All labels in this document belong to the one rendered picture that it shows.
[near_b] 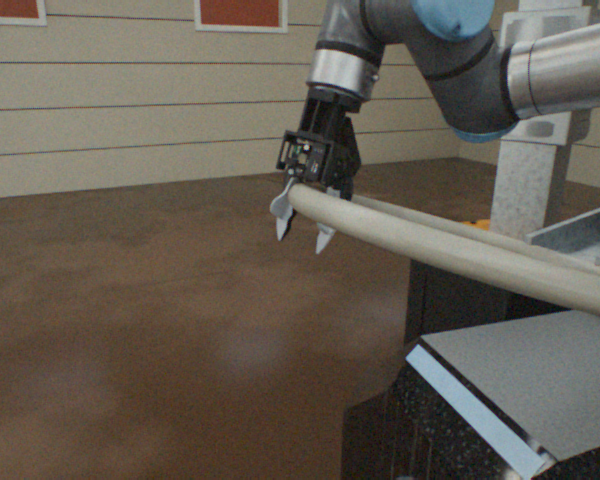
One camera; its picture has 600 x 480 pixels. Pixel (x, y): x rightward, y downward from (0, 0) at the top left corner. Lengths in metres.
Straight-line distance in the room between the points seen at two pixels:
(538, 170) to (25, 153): 5.77
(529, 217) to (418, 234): 1.49
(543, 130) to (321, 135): 1.22
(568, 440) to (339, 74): 0.61
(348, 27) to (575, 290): 0.41
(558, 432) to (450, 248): 0.50
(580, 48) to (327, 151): 0.29
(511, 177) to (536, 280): 1.49
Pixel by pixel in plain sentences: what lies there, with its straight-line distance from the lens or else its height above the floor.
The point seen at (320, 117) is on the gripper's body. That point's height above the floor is 1.32.
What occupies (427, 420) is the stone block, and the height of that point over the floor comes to 0.80.
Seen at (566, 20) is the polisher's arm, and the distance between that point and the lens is 1.77.
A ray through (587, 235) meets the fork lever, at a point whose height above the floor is 1.09.
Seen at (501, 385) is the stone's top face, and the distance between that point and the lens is 0.92.
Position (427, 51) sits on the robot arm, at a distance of 0.60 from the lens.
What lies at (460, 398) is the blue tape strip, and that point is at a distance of 0.90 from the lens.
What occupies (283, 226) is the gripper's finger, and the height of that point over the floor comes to 1.16.
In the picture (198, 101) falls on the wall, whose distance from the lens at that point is 6.67.
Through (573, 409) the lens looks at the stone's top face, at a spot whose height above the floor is 0.87.
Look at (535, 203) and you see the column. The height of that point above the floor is 0.94.
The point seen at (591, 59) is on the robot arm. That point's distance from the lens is 0.59.
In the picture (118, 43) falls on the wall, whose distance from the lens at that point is 6.53.
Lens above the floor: 1.37
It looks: 20 degrees down
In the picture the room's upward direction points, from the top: straight up
